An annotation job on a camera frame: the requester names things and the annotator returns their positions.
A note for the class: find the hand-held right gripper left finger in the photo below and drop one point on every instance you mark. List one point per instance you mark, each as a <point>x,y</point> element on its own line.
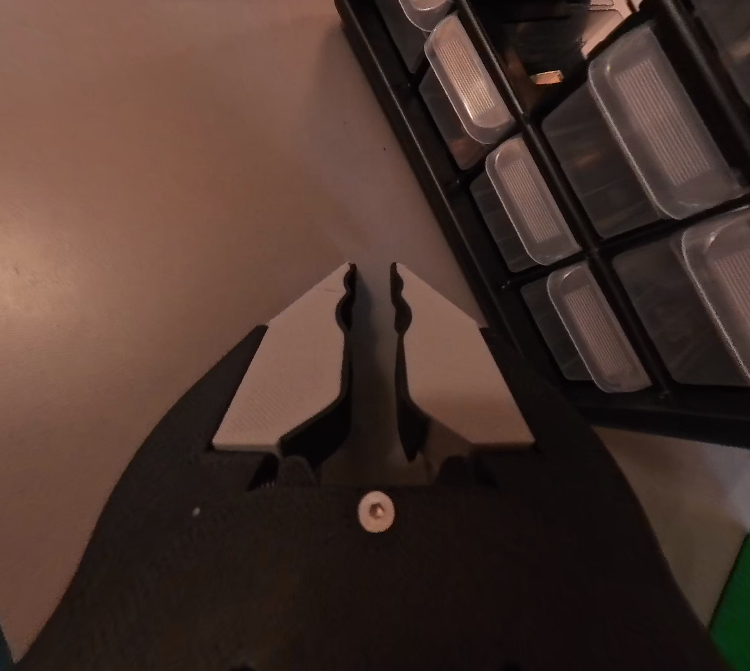
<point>293,378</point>

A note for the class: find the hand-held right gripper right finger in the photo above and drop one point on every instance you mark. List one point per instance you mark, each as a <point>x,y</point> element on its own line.
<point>451,378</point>

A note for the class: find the black drawer cabinet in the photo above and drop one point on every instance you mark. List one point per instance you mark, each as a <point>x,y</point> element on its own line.
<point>674,412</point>

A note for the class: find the large clear plastic drawer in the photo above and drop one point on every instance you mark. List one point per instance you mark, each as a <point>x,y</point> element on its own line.
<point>726,20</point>
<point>644,120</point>
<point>703,296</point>

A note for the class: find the bright green box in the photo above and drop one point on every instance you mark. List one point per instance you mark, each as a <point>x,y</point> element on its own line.
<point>735,595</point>

